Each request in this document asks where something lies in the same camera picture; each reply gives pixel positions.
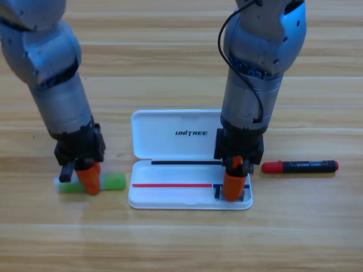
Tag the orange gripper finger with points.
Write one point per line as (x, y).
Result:
(234, 187)
(91, 180)

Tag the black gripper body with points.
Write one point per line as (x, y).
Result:
(80, 146)
(241, 144)

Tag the red and black marker pen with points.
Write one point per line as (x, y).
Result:
(300, 166)

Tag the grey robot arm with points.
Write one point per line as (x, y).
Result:
(51, 73)
(255, 56)

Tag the white Unitree pencil case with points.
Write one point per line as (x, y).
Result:
(170, 141)

